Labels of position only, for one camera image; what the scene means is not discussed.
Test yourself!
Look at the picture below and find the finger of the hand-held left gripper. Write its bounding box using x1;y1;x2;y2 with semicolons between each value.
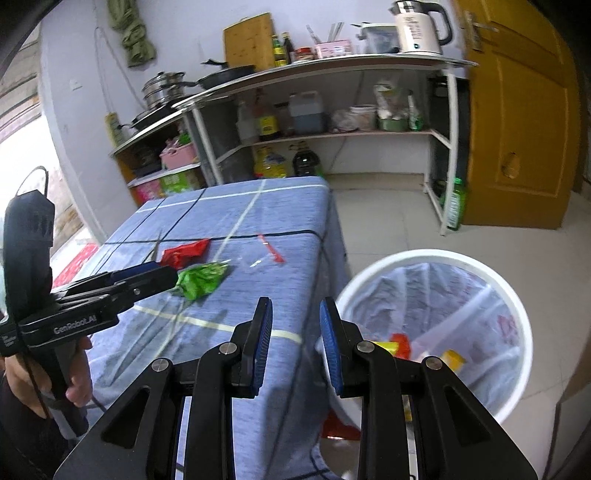
51;261;164;300
54;266;179;320

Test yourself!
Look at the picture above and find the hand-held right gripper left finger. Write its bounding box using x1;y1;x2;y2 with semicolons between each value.
53;296;274;480

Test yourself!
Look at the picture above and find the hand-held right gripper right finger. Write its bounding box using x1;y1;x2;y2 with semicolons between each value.
320;296;539;480

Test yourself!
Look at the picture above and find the red plastic wrapper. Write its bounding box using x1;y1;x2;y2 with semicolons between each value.
161;238;211;271

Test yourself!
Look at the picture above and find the green plastic wrapper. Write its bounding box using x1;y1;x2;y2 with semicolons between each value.
170;260;230;301

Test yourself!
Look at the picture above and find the white trash bin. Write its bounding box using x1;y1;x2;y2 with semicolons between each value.
334;248;532;426

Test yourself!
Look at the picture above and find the person's left forearm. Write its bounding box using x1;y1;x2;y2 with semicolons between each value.
0;369;68;480

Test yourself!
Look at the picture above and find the person's left hand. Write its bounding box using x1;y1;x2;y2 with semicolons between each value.
4;338;94;419

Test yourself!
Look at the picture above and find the red patterned mat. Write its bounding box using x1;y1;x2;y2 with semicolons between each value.
52;242;101;290

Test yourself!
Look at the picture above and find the red plastic bag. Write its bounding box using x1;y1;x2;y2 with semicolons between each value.
320;410;362;442

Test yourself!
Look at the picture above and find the pink cardboard box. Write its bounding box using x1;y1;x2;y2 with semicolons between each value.
136;178;163;206

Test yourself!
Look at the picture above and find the green cardboard box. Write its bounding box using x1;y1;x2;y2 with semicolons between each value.
159;167;206;197

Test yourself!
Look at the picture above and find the low wooden shelf rack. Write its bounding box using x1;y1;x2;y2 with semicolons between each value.
111;108;209;207

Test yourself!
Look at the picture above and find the thin red wrapper strip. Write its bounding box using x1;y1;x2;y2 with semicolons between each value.
257;233;286;265

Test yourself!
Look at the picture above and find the pink plastic basket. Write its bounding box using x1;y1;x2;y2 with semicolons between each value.
159;140;201;171

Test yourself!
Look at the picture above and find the blue checked tablecloth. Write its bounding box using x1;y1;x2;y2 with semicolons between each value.
85;176;350;480

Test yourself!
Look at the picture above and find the yellow power strip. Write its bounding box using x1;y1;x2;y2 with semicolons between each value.
105;110;122;148

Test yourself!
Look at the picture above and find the black induction cooker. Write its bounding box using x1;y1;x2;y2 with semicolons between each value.
130;106;184;133

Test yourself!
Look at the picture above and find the large yellow oil bottle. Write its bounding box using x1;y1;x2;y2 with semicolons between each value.
252;145;288;180

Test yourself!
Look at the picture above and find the steel steamer pot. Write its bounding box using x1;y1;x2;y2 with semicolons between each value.
140;71;197;110

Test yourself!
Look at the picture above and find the white plastic bottle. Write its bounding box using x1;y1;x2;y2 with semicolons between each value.
236;99;260;144

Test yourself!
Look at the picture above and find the large dark oil bottle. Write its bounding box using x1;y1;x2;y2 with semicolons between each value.
291;143;324;179

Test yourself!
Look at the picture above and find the green bottle with white label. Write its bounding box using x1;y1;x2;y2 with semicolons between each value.
438;177;468;232

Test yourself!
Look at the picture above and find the soy sauce bottle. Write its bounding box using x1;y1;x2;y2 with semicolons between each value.
254;89;282;142

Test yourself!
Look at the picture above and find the dark glass jar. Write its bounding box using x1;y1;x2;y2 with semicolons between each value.
275;102;296;137

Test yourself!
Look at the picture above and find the black frying pan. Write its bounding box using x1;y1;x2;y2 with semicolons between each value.
196;58;256;91

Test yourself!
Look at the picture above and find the white metal shelf rack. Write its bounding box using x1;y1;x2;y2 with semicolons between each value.
173;53;468;237

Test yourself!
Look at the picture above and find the grey plastic jug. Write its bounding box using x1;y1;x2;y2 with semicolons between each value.
288;90;325;135

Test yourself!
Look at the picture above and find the crumpled clear plastic bag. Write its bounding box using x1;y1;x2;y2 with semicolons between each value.
329;108;359;134

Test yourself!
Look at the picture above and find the hanging green cloth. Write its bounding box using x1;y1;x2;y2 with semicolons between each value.
106;0;157;68

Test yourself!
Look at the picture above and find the white plastic bucket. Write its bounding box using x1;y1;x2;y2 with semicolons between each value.
348;104;378;132

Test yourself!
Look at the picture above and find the green bowl with bag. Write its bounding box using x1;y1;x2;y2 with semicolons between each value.
372;82;410;132

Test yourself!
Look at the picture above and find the small green bottle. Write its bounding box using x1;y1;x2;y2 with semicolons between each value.
406;89;425;132

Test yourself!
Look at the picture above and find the bamboo cutting board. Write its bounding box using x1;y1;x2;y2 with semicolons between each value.
222;12;277;73

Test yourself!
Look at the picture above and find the yellow label oil bottle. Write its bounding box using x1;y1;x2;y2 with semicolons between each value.
271;34;288;68

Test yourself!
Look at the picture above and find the yellow wooden door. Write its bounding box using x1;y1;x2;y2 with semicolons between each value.
454;0;583;232

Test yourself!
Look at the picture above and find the pink chopstick holder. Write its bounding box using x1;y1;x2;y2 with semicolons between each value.
313;39;353;60

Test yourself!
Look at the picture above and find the bunch of chopsticks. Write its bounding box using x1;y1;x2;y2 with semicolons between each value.
305;21;345;45

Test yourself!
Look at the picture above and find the clear plastic container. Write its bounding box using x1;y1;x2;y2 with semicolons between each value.
359;23;400;55

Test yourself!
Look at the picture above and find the white electric kettle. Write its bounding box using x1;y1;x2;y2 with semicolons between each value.
390;0;454;57

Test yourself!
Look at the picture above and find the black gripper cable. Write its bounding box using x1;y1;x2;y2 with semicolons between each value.
16;165;51;197

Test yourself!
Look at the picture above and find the metal door handle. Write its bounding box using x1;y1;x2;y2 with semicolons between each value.
465;11;500;52

